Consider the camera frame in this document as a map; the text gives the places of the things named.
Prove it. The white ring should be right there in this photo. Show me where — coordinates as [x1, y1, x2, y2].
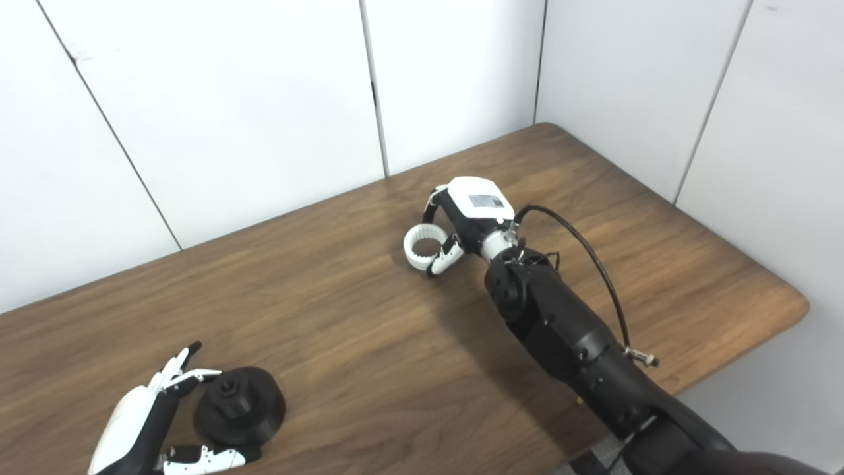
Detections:
[403, 224, 450, 270]

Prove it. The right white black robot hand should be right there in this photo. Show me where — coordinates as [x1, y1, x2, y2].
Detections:
[422, 176, 516, 278]

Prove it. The round black part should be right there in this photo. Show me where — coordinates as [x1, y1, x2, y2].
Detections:
[193, 366, 287, 445]

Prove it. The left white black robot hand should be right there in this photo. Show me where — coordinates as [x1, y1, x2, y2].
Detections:
[88, 341, 262, 475]

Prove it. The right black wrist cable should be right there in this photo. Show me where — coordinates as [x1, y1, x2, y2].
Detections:
[508, 205, 661, 368]

